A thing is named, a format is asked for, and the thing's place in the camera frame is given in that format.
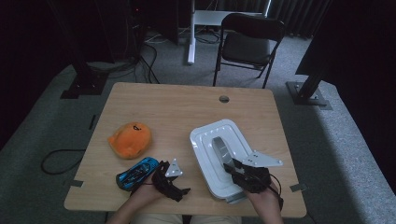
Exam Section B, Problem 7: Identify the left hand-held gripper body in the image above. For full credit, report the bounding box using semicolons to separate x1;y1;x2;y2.
151;158;185;203

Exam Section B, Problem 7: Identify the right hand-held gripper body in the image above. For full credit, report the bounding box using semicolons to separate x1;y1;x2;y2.
232;150;284;194

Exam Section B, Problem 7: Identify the white storage box lid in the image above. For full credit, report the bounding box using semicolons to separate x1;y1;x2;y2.
189;119;256;201

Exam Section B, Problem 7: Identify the blue toy car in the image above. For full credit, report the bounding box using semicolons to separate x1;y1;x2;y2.
115;156;161;191

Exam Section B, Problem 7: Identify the orange plush toy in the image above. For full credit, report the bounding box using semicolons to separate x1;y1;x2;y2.
106;121;153;161

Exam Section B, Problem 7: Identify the person's left hand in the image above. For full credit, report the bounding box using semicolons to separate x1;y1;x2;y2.
130;173;165;207

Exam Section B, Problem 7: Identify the person's right hand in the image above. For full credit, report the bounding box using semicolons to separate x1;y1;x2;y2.
243;182;284;217

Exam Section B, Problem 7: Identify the black metal stand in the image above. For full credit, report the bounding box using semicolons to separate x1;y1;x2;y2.
46;0;110;100
286;55;333;111

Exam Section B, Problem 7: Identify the black folding chair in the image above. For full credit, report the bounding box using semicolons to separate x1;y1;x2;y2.
212;12;287;90

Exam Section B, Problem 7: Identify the black curtain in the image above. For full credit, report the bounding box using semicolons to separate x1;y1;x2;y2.
294;0;396;195
0;0;78;152

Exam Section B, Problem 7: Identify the black computer tower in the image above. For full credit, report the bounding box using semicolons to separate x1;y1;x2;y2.
125;0;148;61

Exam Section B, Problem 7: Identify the dark pleated curtain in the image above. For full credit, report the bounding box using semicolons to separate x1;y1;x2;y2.
194;0;332;39

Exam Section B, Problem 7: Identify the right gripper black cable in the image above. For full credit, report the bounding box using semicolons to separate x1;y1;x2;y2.
268;173;285;210

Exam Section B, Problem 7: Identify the black looped floor cable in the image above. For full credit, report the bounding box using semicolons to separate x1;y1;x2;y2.
40;147;87;175

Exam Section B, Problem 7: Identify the black floor cable bundle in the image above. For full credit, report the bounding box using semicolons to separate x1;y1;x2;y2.
86;29;162;85

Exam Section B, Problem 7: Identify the white desk frame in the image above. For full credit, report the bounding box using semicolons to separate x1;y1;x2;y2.
187;0;273;65

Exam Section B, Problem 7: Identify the white floor cable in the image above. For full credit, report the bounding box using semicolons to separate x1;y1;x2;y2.
144;32;171;45

